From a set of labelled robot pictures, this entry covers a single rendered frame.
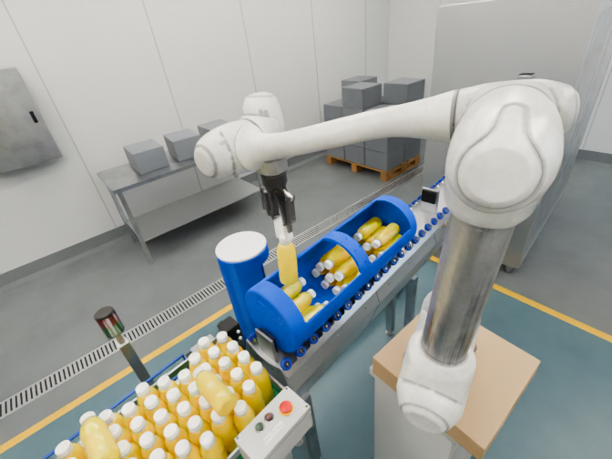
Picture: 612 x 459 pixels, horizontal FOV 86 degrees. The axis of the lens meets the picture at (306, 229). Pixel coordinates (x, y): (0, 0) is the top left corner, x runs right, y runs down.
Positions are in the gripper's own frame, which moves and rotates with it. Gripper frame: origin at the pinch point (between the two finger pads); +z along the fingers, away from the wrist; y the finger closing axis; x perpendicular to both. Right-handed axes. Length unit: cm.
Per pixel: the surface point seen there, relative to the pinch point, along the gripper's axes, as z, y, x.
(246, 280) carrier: 56, 52, -10
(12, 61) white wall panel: -54, 345, 0
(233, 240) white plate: 43, 70, -18
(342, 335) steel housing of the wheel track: 61, -8, -16
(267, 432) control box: 37, -24, 37
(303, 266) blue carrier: 39.3, 18.9, -22.4
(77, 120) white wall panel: 5, 343, -27
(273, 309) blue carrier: 27.1, -0.3, 10.6
